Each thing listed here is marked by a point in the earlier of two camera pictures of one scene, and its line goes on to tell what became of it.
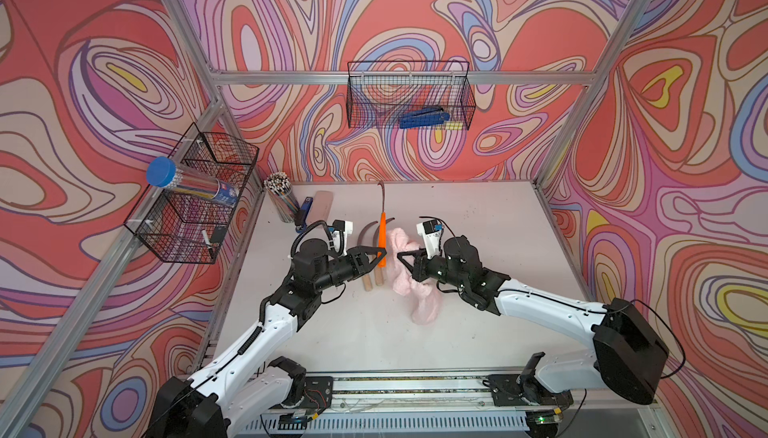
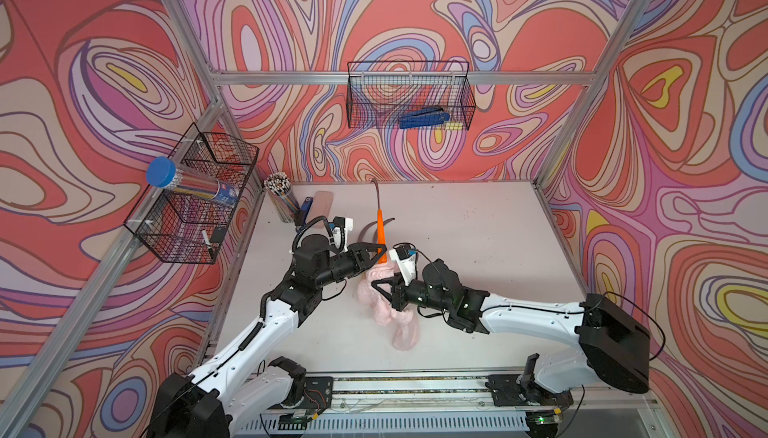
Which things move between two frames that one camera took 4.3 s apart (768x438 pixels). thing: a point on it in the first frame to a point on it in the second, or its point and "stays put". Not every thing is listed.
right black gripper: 421,255 to 396,282
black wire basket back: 379,92 stays put
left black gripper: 356,255 stays put
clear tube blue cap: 162,172 stays put
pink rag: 425,299 to 403,329
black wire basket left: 182,226 stays put
